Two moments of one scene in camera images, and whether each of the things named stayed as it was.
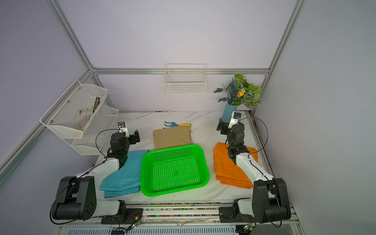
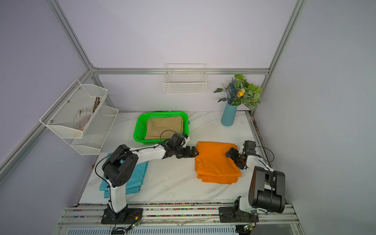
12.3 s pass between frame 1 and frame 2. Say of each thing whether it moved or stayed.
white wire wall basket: stayed
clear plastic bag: stayed
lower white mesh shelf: stayed
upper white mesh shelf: stayed
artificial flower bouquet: stayed
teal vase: stayed
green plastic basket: moved
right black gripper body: moved
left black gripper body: moved
